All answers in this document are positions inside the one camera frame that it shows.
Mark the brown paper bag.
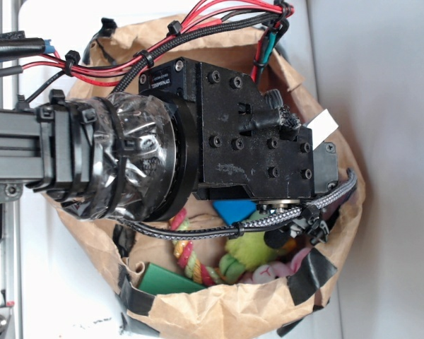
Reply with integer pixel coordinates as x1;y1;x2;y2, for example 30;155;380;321
47;15;365;338

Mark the green plush toy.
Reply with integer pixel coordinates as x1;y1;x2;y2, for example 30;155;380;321
218;232;297;285

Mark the pink plush bunny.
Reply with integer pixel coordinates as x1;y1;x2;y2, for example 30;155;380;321
239;248;311;284

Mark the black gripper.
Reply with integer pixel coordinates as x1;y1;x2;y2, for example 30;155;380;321
139;58;338;203

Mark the grey braided sleeved cable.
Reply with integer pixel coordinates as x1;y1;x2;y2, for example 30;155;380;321
118;168;358;243

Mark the red and black wire bundle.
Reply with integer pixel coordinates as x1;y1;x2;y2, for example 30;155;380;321
0;0;296;103

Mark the green wooden block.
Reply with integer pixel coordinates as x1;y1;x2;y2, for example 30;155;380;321
138;263;206;295

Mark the blue wooden block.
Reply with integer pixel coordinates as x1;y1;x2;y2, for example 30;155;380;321
212;200;256;226

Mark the multicolour twisted rope toy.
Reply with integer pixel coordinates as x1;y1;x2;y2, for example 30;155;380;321
169;208;224;287

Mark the aluminium extrusion rail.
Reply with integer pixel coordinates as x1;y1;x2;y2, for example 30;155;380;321
0;1;23;338

